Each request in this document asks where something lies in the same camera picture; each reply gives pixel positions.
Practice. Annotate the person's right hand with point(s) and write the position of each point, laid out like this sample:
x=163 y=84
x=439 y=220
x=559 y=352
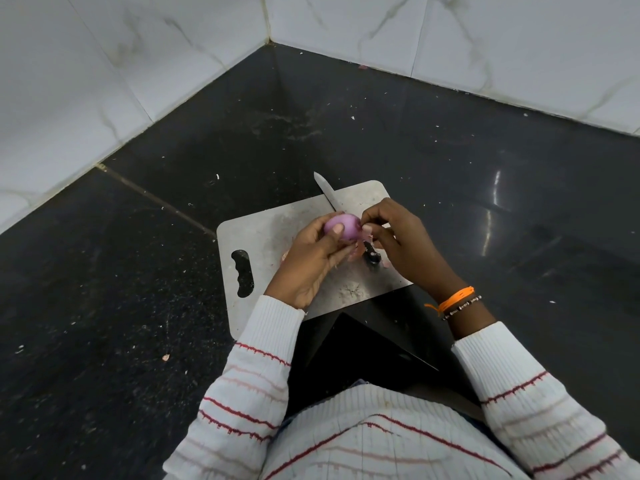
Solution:
x=415 y=244

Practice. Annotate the person's left hand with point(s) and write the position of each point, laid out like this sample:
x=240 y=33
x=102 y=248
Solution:
x=305 y=267

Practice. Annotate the person's left forearm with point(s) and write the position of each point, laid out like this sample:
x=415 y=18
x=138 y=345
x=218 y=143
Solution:
x=250 y=389

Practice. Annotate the person's right forearm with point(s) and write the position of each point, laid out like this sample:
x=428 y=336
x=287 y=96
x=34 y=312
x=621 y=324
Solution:
x=535 y=404

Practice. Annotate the steel cutting board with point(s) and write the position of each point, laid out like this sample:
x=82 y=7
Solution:
x=260 y=229

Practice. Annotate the orange thread wristband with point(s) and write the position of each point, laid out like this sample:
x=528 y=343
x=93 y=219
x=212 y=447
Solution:
x=455 y=297

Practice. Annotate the white red striped sweater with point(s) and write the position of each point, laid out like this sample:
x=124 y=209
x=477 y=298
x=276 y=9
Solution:
x=375 y=424

